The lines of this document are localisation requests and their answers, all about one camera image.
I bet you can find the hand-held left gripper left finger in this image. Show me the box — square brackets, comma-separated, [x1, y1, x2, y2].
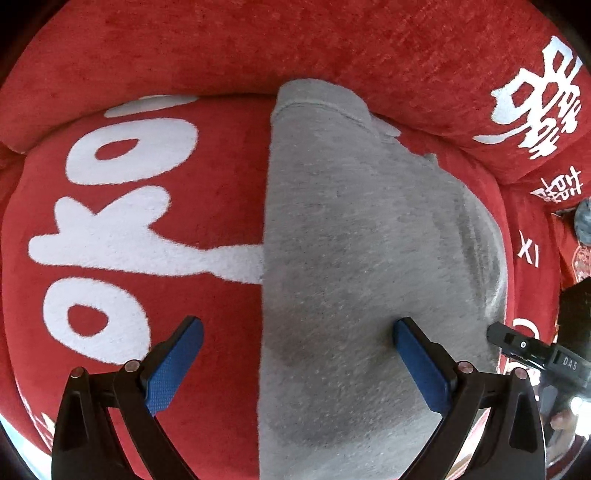
[53, 315, 205, 480]

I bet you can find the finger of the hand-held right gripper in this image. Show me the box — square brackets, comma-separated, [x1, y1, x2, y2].
[487, 322, 557, 370]

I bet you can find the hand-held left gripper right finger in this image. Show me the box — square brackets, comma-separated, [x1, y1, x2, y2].
[392, 316, 548, 480]

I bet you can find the grey knit sweater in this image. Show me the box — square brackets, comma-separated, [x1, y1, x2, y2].
[257, 79, 509, 480]

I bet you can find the person's right hand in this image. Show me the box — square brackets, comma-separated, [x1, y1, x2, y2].
[551, 410, 577, 433]

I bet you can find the blue-grey cloth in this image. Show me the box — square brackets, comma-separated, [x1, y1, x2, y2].
[574, 198, 591, 241]

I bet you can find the red printed sofa cover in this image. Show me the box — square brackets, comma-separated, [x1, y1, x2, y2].
[0, 0, 591, 480]

